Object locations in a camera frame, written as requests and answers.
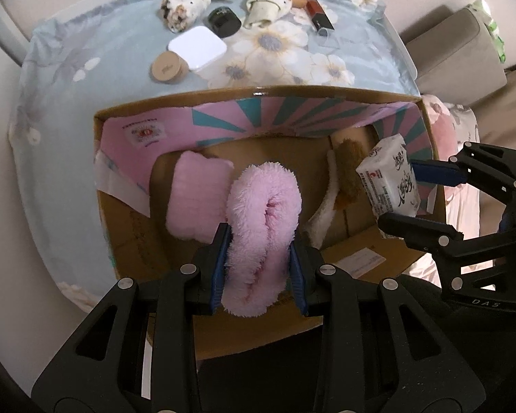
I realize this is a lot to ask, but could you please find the pink folded cloth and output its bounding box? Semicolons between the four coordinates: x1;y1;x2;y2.
165;150;235;242

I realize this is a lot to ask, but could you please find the red lipstick box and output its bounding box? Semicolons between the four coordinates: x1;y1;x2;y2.
305;0;337;33

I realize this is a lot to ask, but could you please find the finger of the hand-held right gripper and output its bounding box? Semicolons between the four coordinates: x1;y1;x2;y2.
377;214;516;294
410;141;516;201

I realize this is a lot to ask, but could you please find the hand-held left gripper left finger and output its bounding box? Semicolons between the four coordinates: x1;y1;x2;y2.
31;223;234;413

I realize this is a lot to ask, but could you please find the white tissue packet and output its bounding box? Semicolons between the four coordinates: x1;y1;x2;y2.
356;134;421;218

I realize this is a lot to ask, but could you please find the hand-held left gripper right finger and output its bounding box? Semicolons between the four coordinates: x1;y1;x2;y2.
289;234;484;413

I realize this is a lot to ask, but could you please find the floral blue tablecloth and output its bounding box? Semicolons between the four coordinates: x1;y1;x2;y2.
9;0;416;310

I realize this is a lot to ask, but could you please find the white square box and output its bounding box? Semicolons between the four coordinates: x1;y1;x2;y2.
168;26;228;72

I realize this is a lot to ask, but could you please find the cardboard box with pink lining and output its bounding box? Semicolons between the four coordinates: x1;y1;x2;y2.
92;86;447;360

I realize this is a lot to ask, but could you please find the green and white packet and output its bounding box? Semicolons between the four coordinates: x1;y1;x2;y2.
469;0;506;63

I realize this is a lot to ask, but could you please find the beige sofa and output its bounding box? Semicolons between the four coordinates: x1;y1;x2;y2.
402;6;508;106

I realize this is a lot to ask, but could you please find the black round jar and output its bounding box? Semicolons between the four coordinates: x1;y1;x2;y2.
207;6;242;37

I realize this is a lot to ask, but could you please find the round wooden lid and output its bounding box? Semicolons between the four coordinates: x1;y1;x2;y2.
150;51;191;83

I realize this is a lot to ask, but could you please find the brown and white plush item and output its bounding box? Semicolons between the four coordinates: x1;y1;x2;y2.
307;138;373;250

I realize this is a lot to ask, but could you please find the pink floral bedding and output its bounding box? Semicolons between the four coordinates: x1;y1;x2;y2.
421;94;506;276

